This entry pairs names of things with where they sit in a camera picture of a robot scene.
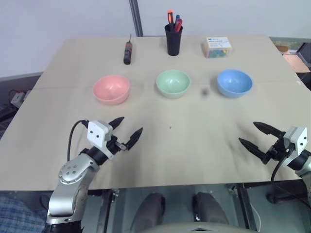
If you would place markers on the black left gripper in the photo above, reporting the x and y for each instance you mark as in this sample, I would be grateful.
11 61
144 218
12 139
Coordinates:
112 144

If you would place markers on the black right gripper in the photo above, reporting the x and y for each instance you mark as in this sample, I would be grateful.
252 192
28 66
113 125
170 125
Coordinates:
279 150

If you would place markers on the blue plaid cloth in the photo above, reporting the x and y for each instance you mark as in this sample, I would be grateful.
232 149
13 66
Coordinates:
19 216

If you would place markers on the black red screwdriver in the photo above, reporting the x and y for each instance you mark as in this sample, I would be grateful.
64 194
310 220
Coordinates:
127 52

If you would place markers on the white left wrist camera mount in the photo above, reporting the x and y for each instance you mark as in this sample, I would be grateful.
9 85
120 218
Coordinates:
97 131

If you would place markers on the dark rounded shape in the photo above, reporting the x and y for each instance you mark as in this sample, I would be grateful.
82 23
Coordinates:
209 208

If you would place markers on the green bowl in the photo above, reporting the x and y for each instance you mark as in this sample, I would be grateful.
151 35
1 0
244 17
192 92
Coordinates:
173 83

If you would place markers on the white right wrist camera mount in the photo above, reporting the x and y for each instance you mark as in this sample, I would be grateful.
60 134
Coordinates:
296 138

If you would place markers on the grey vertical post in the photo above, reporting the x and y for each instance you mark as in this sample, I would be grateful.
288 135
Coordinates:
136 17

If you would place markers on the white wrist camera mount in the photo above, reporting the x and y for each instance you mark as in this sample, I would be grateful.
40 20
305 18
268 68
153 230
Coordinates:
296 138
97 131

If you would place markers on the pink bowl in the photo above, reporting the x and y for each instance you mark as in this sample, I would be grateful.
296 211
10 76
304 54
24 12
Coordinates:
111 89

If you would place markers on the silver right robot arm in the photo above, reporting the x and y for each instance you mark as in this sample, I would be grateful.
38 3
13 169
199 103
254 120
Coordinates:
303 165

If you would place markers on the blue bowl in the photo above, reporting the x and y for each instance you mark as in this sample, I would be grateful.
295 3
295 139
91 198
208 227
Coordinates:
234 82

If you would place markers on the clear box of coloured pins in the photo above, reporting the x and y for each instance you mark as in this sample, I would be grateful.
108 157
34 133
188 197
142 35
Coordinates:
217 47

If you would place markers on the black cup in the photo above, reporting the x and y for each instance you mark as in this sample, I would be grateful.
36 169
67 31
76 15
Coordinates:
173 42

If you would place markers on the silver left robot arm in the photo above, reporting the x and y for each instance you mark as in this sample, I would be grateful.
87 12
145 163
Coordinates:
73 179

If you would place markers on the white power strip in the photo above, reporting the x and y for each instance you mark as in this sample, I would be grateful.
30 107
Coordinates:
17 98

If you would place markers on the brown cardboard box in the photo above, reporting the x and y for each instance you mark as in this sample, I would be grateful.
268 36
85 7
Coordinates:
295 61

